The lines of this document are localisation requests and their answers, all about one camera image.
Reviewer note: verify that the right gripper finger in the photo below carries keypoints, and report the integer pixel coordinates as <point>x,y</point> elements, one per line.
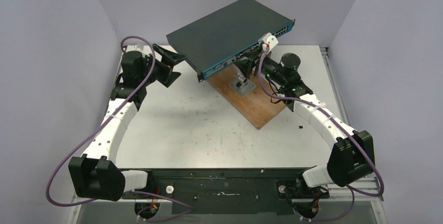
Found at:
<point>243,70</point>
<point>249,54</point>

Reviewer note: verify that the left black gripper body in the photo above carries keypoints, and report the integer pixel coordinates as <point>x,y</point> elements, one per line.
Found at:
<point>161,71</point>

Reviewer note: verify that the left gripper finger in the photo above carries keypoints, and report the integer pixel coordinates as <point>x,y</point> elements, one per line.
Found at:
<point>169,58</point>
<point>172,77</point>

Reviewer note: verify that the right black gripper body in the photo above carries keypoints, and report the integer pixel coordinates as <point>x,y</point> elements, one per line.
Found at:
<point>255,62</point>

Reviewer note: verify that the teal grey network switch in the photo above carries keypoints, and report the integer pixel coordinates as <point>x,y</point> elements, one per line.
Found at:
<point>216,40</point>

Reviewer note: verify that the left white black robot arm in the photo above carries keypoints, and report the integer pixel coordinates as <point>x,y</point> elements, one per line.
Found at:
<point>94,174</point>

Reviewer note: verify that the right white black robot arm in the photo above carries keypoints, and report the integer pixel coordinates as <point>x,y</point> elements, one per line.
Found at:
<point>352,152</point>

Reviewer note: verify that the wooden base board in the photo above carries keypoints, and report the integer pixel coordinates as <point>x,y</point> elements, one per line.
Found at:
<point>249,99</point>

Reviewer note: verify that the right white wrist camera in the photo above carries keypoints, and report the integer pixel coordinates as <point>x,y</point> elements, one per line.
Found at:
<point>267,42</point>

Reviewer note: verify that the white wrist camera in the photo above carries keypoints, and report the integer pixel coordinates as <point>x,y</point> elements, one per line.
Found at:
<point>139,47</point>
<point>267,42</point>

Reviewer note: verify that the metal switch mounting stand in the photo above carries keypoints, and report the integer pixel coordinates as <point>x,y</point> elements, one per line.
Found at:
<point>242,84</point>

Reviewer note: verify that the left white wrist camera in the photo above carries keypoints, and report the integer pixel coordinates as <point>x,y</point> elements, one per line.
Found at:
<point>139,47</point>

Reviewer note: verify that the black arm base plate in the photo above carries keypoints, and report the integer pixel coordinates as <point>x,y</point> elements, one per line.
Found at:
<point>233,191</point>

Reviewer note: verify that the aluminium frame rail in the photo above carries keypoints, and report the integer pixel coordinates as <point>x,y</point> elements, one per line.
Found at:
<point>368,185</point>

